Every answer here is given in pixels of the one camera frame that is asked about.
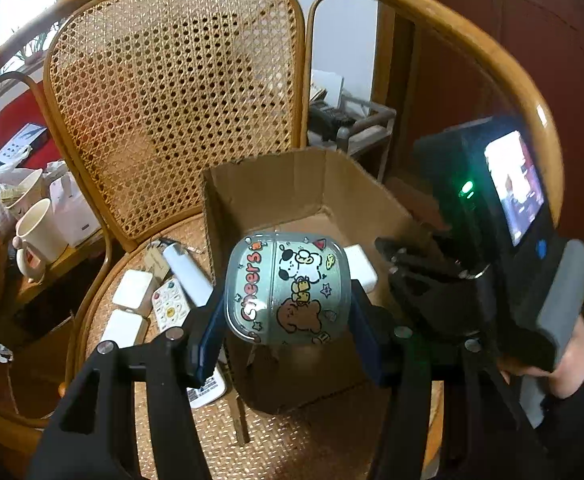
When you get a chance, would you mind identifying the white tissue box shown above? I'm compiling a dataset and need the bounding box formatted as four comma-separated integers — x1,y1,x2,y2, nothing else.
50,172,100,248

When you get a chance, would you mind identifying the white mug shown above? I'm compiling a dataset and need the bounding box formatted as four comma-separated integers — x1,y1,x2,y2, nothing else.
12,198,68,283

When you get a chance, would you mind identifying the grey metal shelf rack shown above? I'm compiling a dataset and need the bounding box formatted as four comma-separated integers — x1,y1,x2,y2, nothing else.
307,96,397,182

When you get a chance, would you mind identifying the wooden side table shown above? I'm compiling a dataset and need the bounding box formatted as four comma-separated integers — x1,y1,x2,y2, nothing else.
0,232,105,350

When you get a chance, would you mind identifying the rattan chair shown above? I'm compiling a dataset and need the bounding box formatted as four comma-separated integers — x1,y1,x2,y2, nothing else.
0,0,566,480

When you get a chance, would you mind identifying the cartoon cheers tin case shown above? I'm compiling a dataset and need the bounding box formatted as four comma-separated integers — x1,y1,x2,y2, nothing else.
225,232,351,347

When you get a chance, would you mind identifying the white rectangular power bank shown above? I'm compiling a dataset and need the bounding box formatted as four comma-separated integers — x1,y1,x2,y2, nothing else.
344,245,379,292

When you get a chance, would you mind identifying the long white remote control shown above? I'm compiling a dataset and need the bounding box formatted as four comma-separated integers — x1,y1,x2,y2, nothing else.
151,278,227,410

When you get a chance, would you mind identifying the beige NFC smart card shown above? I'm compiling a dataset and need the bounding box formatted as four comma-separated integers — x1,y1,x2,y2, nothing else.
143,240,171,284

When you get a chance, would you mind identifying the brown cardboard box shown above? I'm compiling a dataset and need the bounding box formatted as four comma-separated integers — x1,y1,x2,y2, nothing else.
203,148,436,414

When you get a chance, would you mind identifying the light blue bottle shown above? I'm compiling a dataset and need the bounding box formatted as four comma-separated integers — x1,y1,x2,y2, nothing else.
163,243,214,307

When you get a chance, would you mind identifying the person right hand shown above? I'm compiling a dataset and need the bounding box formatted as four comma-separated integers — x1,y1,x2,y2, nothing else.
496,316,584,401

